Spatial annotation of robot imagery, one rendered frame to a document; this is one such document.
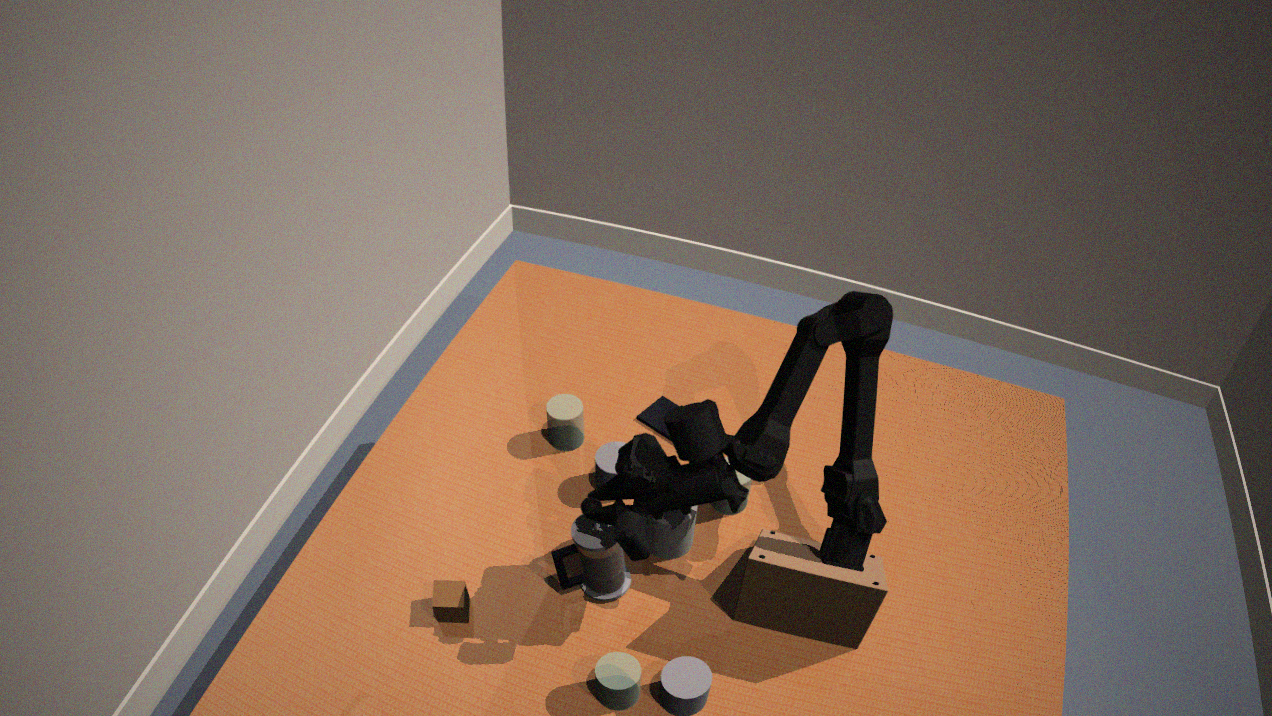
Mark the black flat bar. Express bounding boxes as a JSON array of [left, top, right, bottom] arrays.
[[637, 396, 679, 443]]

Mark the glass french press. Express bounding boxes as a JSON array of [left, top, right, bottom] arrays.
[[551, 497, 631, 602]]

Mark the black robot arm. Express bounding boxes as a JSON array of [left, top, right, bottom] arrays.
[[614, 291, 893, 572]]

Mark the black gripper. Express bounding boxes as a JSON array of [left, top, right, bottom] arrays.
[[583, 460, 695, 562]]

